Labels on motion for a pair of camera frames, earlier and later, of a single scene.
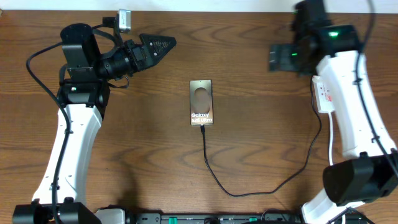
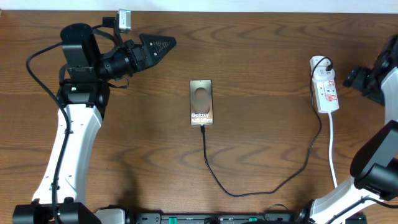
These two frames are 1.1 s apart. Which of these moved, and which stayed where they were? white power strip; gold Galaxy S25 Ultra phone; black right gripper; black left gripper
Moved: black right gripper
Stayed: white power strip; black left gripper; gold Galaxy S25 Ultra phone
